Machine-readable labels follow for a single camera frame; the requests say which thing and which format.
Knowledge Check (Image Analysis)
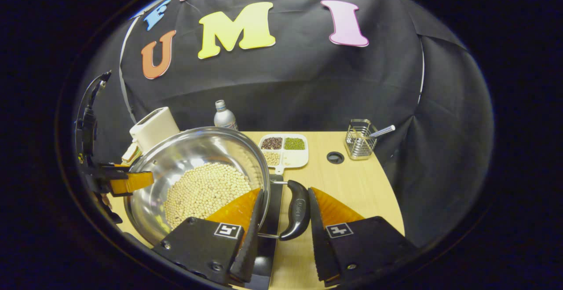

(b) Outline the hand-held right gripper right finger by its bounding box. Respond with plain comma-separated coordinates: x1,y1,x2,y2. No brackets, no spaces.
307,187,418,287

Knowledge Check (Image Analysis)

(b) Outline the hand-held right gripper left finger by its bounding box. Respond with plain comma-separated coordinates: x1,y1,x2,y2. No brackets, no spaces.
152,187,266,286

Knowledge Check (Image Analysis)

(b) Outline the black induction cooktop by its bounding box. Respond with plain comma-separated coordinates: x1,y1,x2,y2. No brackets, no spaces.
244,174,284,290

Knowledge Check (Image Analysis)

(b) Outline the steel pot with black handle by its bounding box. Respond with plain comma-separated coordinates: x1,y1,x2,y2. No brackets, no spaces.
124,126,311,246

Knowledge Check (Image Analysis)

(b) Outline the sandwich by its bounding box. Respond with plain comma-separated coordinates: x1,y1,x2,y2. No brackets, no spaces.
122,143,142,165

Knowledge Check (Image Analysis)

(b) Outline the white toaster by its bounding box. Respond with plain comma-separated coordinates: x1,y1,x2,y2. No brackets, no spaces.
129,106,181,153

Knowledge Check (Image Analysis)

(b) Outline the pile of soybeans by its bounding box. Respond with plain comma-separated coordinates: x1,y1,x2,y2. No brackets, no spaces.
164,162,252,231

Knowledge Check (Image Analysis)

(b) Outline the white divided dish with beans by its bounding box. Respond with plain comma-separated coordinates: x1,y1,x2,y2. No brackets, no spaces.
258,133,309,175

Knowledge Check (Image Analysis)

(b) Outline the metal drink bottle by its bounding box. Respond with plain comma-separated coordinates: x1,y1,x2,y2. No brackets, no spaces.
214,100,239,131

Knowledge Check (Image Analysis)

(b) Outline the white straw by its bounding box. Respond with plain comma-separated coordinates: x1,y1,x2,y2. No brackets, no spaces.
369,125,396,139

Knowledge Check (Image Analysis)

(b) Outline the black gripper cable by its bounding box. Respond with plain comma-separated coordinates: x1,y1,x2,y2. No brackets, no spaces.
76,71,111,123

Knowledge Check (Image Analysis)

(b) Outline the metal wire holder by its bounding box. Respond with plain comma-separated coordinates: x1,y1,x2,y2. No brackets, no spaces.
344,119,379,161

